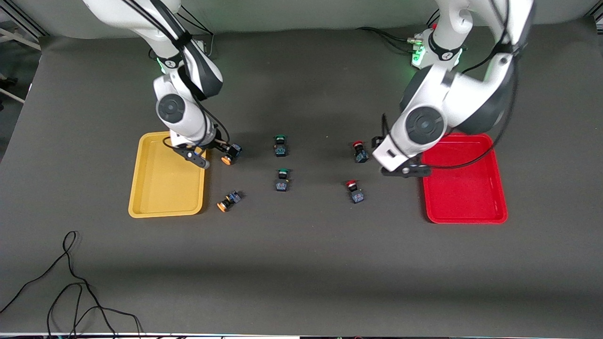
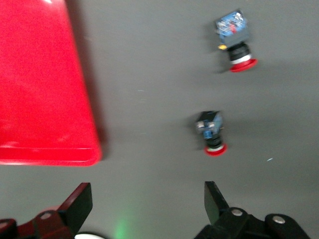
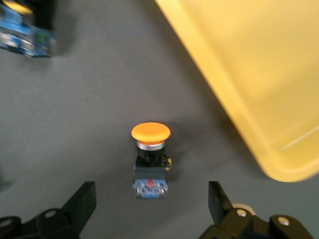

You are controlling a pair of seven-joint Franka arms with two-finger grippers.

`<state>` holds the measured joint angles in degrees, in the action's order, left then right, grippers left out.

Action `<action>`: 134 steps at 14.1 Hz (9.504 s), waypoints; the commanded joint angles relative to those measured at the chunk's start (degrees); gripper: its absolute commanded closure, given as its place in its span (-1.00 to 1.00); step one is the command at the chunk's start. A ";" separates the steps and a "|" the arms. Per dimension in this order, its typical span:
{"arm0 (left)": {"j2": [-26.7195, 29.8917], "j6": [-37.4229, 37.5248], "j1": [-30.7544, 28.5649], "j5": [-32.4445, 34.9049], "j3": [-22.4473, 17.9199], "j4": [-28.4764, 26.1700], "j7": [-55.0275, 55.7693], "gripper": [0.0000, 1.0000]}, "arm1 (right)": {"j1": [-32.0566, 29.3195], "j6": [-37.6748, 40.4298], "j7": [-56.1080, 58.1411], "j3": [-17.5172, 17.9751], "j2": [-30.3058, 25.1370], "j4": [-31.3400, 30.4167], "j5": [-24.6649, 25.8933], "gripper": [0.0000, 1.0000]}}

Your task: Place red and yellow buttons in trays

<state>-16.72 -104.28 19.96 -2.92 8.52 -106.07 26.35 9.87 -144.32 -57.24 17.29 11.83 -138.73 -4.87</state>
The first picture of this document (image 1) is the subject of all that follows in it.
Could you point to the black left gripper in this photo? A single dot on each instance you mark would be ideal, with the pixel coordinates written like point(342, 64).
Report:
point(377, 141)

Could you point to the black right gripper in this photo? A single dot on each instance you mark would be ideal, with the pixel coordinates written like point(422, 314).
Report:
point(217, 145)

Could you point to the yellow push button switch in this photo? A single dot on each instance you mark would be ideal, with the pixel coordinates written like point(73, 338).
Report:
point(232, 151)
point(231, 198)

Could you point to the red push button switch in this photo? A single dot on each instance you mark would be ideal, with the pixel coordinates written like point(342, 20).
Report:
point(361, 154)
point(356, 194)

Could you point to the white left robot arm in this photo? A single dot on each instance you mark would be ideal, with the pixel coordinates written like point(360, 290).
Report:
point(471, 94)

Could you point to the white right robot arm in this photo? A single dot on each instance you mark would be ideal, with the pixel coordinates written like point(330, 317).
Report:
point(118, 9)

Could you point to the red plastic tray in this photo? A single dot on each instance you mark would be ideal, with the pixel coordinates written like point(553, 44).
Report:
point(466, 193)

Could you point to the yellow plastic tray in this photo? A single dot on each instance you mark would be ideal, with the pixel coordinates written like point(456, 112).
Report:
point(160, 188)

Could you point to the green push button switch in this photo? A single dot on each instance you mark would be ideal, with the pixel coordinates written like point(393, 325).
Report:
point(281, 184)
point(281, 149)

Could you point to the black frame bar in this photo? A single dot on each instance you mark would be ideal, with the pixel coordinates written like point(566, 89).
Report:
point(599, 18)

